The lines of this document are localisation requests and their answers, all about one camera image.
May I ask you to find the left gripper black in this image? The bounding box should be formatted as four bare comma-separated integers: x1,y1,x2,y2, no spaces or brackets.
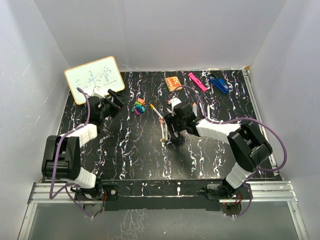
98,90,131,121

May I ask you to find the orange highlighter marker body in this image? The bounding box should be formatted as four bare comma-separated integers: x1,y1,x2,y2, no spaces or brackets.
192,102,198,117

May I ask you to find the orange highlighter cap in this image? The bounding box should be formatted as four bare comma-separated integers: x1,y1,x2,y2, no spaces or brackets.
137,98,146,105

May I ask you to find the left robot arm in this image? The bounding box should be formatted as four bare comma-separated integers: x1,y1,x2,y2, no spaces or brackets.
41,87,129,200

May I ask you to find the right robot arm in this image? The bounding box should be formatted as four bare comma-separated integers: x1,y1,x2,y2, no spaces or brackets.
164,97,273,199

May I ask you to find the pink cap white marker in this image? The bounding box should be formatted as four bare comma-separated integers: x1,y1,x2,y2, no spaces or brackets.
159,119,165,142

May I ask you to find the small whiteboard with writing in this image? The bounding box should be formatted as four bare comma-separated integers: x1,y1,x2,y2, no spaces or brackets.
64,56,125,105

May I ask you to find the yellow cap white marker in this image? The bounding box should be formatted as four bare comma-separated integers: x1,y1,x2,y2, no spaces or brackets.
150,104,164,120

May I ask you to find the orange spiral notebook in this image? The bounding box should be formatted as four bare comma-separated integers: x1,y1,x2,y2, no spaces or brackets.
165,76,182,93

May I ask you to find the pink utility knife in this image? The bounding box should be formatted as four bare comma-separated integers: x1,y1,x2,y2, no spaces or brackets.
188,72,208,92

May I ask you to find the blue stapler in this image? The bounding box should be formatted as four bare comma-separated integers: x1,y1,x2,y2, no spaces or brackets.
209,73,229,94

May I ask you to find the black mounting base bar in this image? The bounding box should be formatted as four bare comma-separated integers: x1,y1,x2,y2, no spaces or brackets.
74,179,254,212

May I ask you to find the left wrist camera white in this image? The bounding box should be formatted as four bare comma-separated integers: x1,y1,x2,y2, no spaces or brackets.
91,86,106,99

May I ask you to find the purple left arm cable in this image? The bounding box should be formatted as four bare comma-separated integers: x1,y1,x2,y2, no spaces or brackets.
48,87,101,218

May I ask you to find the aluminium frame rail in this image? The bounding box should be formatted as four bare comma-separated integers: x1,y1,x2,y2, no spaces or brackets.
27,181,298,204

